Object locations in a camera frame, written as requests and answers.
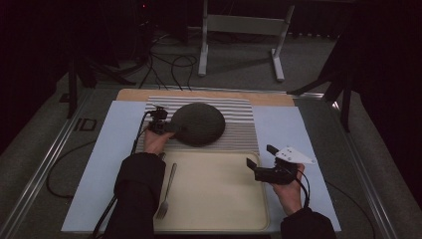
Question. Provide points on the dark equipment with red light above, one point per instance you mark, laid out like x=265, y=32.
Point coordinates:
x=143, y=20

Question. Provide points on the cream plastic tray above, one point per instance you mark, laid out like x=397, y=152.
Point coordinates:
x=215, y=192

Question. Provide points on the black textured plate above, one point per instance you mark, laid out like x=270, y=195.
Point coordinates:
x=199, y=124

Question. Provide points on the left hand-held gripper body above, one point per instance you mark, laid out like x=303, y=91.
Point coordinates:
x=158, y=124

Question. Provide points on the grey metal stand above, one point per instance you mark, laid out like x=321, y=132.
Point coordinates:
x=245, y=25

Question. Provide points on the metal floor rail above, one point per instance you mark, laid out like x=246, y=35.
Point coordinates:
x=376, y=199
x=41, y=169

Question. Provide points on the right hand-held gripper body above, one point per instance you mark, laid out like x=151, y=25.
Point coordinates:
x=278, y=174

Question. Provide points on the pale blue table sheet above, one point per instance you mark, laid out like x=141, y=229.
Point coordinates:
x=109, y=166

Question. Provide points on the striped woven placemat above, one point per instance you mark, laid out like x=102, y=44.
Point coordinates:
x=239, y=132

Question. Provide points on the black tripod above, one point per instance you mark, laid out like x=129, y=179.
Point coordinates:
x=72, y=93
x=346, y=109

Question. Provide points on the person's left hand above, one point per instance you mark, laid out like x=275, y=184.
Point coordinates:
x=155, y=142

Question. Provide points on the person's right hand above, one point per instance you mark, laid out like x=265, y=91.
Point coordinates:
x=292, y=195

